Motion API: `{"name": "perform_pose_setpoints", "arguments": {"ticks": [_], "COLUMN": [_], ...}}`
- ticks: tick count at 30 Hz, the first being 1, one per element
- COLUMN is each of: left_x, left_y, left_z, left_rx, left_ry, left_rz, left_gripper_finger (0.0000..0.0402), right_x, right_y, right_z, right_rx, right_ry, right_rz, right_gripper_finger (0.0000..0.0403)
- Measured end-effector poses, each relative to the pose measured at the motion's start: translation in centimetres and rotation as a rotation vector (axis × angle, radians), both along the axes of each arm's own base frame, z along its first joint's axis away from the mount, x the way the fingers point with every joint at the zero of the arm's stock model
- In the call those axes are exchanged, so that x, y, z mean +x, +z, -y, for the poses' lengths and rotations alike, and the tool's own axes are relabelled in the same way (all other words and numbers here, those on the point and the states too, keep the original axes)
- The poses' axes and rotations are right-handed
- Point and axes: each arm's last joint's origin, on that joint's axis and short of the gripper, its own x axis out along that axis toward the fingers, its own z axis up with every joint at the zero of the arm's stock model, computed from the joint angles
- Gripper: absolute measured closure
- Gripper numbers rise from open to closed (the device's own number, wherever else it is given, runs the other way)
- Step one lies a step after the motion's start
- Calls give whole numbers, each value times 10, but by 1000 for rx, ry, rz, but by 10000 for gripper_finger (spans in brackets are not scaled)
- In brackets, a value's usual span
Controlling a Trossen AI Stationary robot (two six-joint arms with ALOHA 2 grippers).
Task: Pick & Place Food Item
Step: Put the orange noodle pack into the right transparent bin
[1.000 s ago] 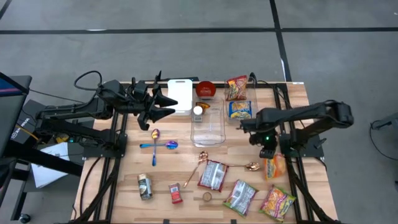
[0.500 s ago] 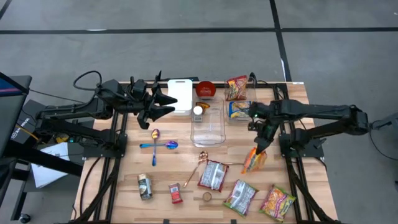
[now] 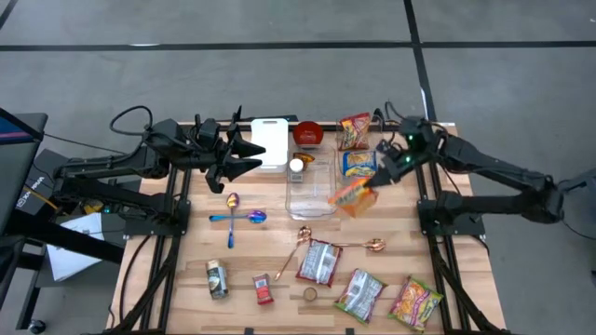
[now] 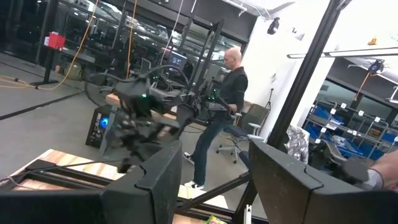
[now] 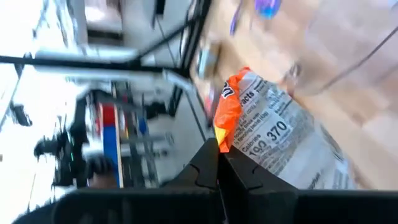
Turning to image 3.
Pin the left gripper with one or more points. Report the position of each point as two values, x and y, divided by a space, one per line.
209 144

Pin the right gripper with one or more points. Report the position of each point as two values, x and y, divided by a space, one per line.
400 160

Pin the blue ramen packet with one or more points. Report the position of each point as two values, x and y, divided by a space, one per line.
359 164

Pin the orange ramen packet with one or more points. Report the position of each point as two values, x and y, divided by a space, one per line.
354 200

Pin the iridescent rainbow metal spoon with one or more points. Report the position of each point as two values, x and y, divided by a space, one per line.
257 217
232 200

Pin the red roast beef ramen packet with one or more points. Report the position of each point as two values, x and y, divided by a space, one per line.
354 131

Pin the white-lid spice jar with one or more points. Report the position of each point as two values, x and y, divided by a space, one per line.
295 165

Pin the small orange foil packet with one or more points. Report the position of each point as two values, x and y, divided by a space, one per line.
305 159

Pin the rose gold spoon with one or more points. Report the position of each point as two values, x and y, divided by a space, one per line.
304 233
375 245

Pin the tan-lid labelled jar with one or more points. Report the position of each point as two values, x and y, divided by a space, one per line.
217 279

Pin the pink yellow ramen packet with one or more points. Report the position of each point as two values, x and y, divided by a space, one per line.
414 303

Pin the red spice container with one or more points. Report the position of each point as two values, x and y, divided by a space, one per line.
263 288

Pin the small round wooden lid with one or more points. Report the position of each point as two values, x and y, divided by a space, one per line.
310 294

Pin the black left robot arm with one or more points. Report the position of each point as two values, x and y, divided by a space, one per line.
116 163

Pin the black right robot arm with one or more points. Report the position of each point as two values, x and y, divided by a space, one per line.
503 186

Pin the white plastic bin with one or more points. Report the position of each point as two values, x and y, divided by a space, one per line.
270 139

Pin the clear plastic bin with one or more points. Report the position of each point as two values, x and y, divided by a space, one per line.
311 200
384 139

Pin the red bowl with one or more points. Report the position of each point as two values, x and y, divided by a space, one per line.
307 134

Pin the green-trimmed ramen packet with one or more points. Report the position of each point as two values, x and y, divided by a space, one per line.
359 295

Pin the black monitor stand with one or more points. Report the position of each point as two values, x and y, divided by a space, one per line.
70 243

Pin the white paper sheets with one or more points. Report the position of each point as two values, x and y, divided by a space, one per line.
70 251

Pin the black equipment box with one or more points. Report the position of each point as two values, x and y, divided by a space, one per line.
42 179

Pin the computer monitor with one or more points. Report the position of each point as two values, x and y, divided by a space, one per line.
14 177

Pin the black caster wheel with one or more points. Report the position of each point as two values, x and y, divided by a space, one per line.
37 326

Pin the black aluminium table frame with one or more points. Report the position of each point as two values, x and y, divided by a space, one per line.
187 186

